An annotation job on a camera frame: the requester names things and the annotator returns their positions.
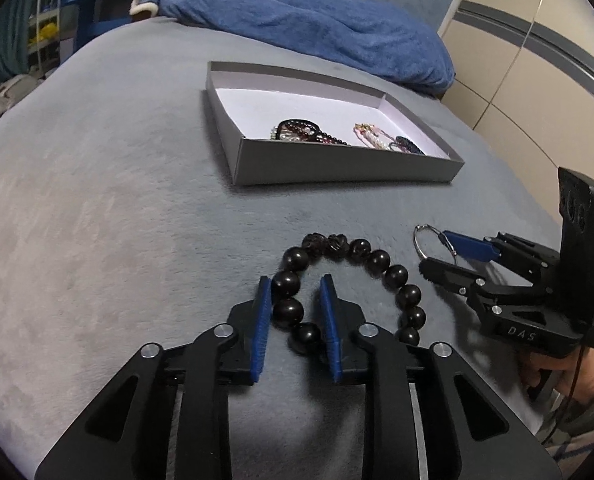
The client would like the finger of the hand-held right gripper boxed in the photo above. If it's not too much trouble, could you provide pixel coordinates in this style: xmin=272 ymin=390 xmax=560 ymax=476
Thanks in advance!
xmin=441 ymin=230 xmax=563 ymax=281
xmin=418 ymin=258 xmax=518 ymax=311

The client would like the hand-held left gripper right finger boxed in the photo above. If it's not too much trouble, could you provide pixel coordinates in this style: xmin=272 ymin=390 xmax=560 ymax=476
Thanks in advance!
xmin=318 ymin=274 xmax=563 ymax=480

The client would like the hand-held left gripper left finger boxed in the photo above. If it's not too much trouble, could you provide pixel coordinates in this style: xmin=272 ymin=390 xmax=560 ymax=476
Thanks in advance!
xmin=34 ymin=275 xmax=273 ymax=480

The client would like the silver metal ring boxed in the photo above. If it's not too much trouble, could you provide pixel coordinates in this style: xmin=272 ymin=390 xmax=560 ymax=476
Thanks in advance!
xmin=413 ymin=224 xmax=459 ymax=262

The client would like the black bead bracelet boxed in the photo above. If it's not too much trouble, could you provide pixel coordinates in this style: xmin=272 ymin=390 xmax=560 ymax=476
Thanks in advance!
xmin=270 ymin=232 xmax=427 ymax=357

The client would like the dark blue braided bracelet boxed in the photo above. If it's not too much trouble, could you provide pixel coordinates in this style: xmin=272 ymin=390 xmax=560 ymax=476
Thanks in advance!
xmin=389 ymin=135 xmax=424 ymax=156

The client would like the grey cardboard box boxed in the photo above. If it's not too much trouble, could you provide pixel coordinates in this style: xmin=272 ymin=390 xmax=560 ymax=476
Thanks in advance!
xmin=206 ymin=61 xmax=465 ymax=187

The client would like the pink braided bracelet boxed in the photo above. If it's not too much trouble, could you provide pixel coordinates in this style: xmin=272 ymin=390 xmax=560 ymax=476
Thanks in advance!
xmin=353 ymin=121 xmax=398 ymax=150

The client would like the dark red bead bracelet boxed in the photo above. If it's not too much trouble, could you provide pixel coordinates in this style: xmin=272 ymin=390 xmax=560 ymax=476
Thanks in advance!
xmin=277 ymin=119 xmax=351 ymax=145

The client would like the pearl bead bracelet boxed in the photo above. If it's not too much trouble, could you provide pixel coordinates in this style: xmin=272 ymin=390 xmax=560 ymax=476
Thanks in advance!
xmin=269 ymin=125 xmax=310 ymax=143

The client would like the person's right forearm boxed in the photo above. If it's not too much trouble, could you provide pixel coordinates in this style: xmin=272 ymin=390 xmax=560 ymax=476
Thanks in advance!
xmin=537 ymin=385 xmax=594 ymax=466

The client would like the person's right hand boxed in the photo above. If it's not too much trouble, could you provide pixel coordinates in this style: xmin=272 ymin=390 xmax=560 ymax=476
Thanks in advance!
xmin=552 ymin=349 xmax=594 ymax=407

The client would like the beige wardrobe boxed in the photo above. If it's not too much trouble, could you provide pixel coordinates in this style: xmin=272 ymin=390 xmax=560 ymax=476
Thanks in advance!
xmin=437 ymin=0 xmax=594 ymax=196

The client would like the grey bed cover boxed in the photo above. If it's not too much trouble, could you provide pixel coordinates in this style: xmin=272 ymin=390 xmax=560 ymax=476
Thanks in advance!
xmin=0 ymin=15 xmax=573 ymax=480

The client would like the blue blanket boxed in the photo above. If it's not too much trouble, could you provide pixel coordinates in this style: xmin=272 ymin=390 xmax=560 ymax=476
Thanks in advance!
xmin=129 ymin=0 xmax=455 ymax=95

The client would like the grey white fabric bundle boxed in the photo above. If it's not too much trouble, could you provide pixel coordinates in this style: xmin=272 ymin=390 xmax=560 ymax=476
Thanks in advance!
xmin=0 ymin=74 xmax=45 ymax=121

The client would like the teal curtain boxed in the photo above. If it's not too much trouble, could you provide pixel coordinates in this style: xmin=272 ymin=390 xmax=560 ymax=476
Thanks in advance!
xmin=0 ymin=0 xmax=38 ymax=96

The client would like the white shelf cart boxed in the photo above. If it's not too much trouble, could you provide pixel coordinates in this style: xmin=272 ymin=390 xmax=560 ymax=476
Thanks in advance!
xmin=24 ymin=0 xmax=68 ymax=76

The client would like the black cable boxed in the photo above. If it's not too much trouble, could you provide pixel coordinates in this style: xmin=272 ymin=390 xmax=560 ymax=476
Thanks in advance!
xmin=541 ymin=342 xmax=585 ymax=445

